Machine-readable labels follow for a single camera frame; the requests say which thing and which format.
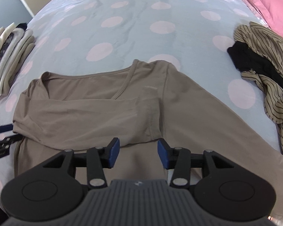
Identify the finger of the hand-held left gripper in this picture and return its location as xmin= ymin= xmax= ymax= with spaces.
xmin=0 ymin=135 xmax=22 ymax=162
xmin=0 ymin=122 xmax=14 ymax=134

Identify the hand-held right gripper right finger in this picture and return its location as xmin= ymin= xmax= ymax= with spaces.
xmin=157 ymin=138 xmax=236 ymax=189

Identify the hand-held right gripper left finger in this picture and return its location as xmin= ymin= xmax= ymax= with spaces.
xmin=41 ymin=138 xmax=120 ymax=189

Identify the taupe long-sleeve shirt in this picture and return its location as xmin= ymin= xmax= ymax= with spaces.
xmin=13 ymin=60 xmax=283 ymax=219

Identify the stack of folded clothes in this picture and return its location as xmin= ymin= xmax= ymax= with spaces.
xmin=0 ymin=22 xmax=36 ymax=99

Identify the grey polka-dot bed sheet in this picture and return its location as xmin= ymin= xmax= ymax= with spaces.
xmin=0 ymin=0 xmax=283 ymax=217

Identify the tan striped garment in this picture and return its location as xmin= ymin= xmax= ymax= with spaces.
xmin=233 ymin=21 xmax=283 ymax=158

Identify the black garment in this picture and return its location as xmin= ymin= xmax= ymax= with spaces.
xmin=227 ymin=41 xmax=283 ymax=90

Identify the pink pillow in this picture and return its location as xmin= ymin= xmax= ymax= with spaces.
xmin=226 ymin=0 xmax=283 ymax=40

